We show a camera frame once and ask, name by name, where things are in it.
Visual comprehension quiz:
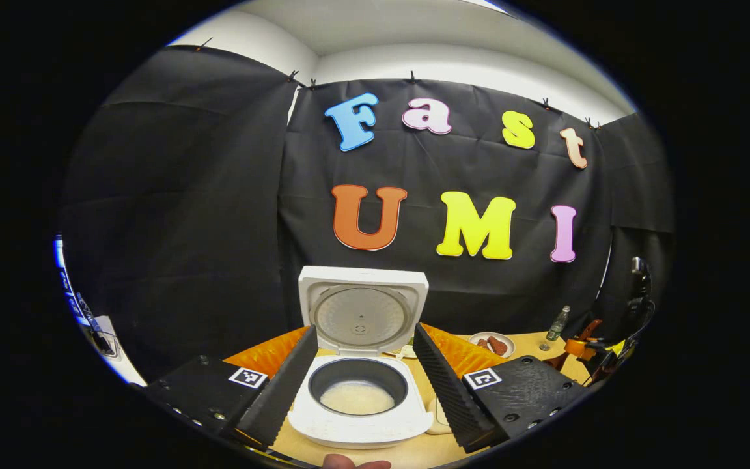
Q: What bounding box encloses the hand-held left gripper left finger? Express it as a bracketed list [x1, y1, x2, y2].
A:
[141, 324, 320, 450]

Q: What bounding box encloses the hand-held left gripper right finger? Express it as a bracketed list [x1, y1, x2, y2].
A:
[412, 322, 601, 455]

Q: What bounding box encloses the clear rice box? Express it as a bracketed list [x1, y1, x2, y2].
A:
[426, 397, 452, 435]

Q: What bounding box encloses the white rice heap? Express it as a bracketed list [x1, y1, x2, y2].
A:
[320, 380, 395, 416]

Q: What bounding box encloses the white rice cooker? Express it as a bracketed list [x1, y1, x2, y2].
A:
[287, 265, 434, 450]

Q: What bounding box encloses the green glass bottle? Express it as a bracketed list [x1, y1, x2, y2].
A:
[546, 305, 571, 342]

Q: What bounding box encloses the white round plate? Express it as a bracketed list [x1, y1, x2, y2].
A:
[468, 332, 516, 359]

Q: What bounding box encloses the black backdrop cloth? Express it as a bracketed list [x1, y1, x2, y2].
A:
[62, 46, 675, 382]

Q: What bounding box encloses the lit computer monitor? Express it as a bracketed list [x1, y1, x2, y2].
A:
[55, 236, 99, 326]

